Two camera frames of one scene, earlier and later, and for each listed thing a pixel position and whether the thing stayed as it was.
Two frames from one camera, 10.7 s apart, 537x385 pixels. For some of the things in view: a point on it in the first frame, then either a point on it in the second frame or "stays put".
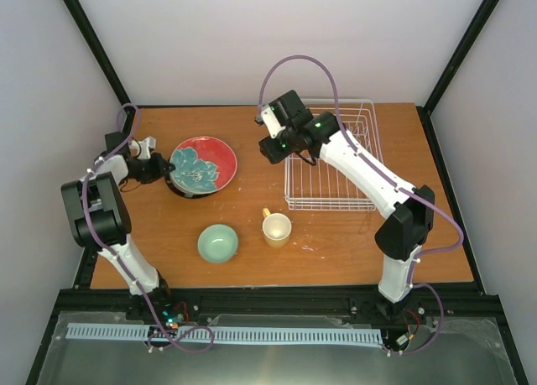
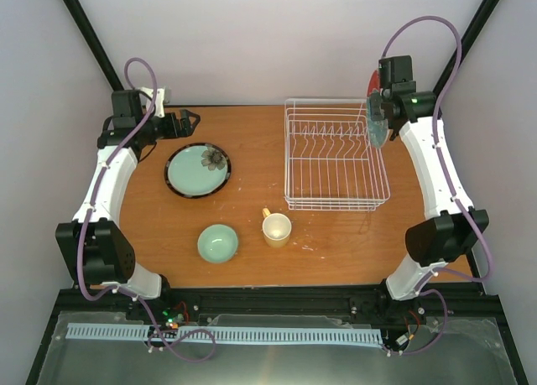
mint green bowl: (217, 243) stays put
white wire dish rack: (314, 186) stays put
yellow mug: (276, 228) stays put
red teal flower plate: (203, 165) to (377, 129)
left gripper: (159, 169) to (172, 132)
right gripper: (270, 154) to (375, 113)
